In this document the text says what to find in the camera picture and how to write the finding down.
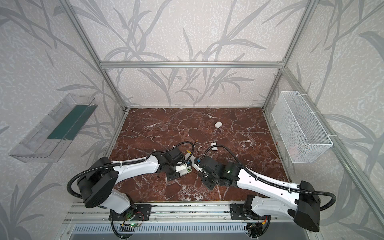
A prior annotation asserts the white air conditioner remote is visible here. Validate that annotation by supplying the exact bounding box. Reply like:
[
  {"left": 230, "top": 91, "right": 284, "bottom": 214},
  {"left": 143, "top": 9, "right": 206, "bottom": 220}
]
[{"left": 175, "top": 164, "right": 192, "bottom": 176}]

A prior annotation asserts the white battery cover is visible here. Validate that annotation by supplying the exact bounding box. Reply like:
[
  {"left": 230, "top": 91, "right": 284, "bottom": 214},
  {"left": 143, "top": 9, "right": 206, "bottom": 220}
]
[
  {"left": 211, "top": 142, "right": 218, "bottom": 151},
  {"left": 214, "top": 121, "right": 223, "bottom": 129}
]

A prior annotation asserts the white remote control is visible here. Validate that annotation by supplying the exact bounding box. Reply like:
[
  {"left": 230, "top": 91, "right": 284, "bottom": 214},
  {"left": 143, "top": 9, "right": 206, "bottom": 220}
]
[{"left": 185, "top": 153, "right": 196, "bottom": 163}]

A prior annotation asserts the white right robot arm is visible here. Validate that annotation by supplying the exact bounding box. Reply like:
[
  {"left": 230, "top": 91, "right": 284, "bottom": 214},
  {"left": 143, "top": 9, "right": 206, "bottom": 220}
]
[{"left": 192, "top": 156, "right": 321, "bottom": 232}]

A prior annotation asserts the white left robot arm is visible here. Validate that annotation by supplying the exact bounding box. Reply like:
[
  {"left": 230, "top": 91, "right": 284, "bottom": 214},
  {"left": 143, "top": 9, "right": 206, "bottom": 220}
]
[{"left": 77, "top": 147, "right": 186, "bottom": 214}]

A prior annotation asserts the pink object in basket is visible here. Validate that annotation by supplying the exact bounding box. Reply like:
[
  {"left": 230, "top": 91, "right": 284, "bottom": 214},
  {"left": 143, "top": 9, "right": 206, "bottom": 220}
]
[{"left": 288, "top": 145, "right": 299, "bottom": 159}]

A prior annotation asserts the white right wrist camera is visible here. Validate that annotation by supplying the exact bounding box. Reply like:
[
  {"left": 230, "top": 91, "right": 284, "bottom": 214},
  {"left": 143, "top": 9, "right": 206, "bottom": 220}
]
[{"left": 192, "top": 158, "right": 202, "bottom": 172}]

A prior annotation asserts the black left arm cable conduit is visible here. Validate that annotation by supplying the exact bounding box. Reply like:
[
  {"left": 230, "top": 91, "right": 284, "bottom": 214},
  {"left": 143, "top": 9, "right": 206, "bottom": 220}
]
[{"left": 66, "top": 140, "right": 196, "bottom": 199}]

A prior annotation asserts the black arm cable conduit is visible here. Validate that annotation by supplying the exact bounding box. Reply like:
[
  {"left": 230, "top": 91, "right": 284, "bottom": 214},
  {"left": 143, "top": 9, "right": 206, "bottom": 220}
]
[
  {"left": 203, "top": 144, "right": 337, "bottom": 212},
  {"left": 66, "top": 140, "right": 196, "bottom": 199}
]

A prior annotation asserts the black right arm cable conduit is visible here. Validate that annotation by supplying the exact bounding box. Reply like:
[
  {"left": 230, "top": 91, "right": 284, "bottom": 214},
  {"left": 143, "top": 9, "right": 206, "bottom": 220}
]
[{"left": 203, "top": 144, "right": 337, "bottom": 212}]

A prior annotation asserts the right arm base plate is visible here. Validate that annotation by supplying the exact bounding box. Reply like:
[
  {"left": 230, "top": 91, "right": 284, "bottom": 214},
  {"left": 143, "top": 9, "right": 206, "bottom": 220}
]
[{"left": 229, "top": 203, "right": 271, "bottom": 221}]

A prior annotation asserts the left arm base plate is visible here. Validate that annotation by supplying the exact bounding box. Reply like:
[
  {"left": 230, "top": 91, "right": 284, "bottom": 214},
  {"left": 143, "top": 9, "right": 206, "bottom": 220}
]
[{"left": 109, "top": 204, "right": 152, "bottom": 221}]

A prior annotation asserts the aluminium front rail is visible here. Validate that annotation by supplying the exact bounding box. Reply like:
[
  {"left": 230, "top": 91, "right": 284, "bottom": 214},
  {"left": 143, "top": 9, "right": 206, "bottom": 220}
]
[{"left": 61, "top": 201, "right": 317, "bottom": 224}]

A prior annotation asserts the clear plastic wall bin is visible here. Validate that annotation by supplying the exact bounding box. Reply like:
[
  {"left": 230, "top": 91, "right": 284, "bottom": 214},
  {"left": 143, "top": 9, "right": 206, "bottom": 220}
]
[{"left": 9, "top": 94, "right": 98, "bottom": 163}]

